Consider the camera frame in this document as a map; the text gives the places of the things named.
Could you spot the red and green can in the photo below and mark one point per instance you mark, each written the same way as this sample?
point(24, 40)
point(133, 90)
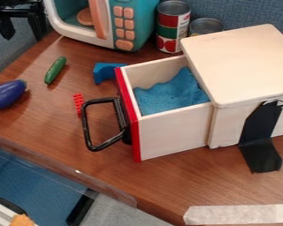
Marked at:
point(172, 26)

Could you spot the silver can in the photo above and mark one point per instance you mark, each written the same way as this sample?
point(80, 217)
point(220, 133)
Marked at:
point(205, 26)

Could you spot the blue cloth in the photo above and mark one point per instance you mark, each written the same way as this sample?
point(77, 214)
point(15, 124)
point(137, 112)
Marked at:
point(171, 94)

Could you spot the white tape strip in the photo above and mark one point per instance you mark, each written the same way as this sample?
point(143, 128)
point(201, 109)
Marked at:
point(238, 214)

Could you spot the toy microwave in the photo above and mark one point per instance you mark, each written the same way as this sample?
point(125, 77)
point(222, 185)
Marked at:
point(140, 17)

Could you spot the blue arch block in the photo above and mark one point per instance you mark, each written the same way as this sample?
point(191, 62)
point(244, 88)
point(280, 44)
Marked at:
point(102, 72)

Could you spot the purple toy eggplant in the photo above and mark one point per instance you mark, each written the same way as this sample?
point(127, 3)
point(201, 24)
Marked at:
point(6, 94)

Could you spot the red toy brick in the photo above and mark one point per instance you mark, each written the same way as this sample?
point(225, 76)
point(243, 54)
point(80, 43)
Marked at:
point(78, 104)

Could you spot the drawer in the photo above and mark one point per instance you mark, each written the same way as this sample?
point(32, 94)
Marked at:
point(171, 132)

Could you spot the green toy cucumber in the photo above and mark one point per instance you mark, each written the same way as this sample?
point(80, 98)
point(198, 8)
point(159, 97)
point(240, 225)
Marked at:
point(54, 70)

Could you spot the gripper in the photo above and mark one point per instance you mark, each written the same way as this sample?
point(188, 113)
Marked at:
point(18, 9)

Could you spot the cabinet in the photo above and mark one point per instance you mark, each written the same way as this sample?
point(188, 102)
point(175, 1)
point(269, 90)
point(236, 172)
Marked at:
point(242, 61)

